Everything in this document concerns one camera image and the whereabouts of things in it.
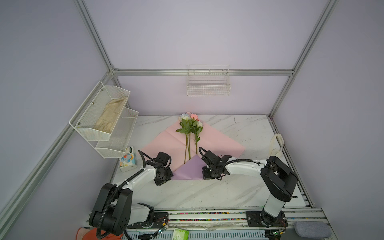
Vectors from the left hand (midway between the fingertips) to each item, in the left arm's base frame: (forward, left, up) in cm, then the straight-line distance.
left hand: (167, 180), depth 86 cm
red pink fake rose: (+37, -15, +5) cm, 41 cm away
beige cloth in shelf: (+24, +31, +29) cm, 49 cm away
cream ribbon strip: (+26, -74, -2) cm, 78 cm away
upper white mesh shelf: (+23, +38, +29) cm, 53 cm away
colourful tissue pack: (+10, +25, +5) cm, 27 cm away
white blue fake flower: (+41, -9, +5) cm, 42 cm away
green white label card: (-26, -9, +2) cm, 28 cm away
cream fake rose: (+35, -19, +5) cm, 40 cm away
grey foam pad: (-24, -73, +3) cm, 77 cm away
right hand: (+2, -21, 0) cm, 22 cm away
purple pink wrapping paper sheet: (+25, -10, 0) cm, 27 cm away
